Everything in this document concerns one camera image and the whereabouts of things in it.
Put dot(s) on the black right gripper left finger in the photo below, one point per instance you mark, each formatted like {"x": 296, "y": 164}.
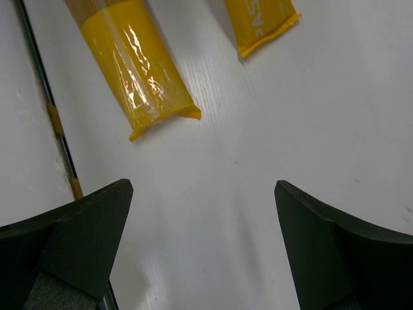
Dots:
{"x": 62, "y": 259}

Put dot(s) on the yellow spaghetti pack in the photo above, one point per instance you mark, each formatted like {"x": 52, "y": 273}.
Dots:
{"x": 135, "y": 62}
{"x": 255, "y": 22}

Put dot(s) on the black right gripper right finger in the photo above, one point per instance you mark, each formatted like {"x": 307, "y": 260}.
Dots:
{"x": 339, "y": 261}

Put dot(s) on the yellow spaghetti pack on table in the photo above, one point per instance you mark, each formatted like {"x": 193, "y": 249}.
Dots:
{"x": 135, "y": 62}

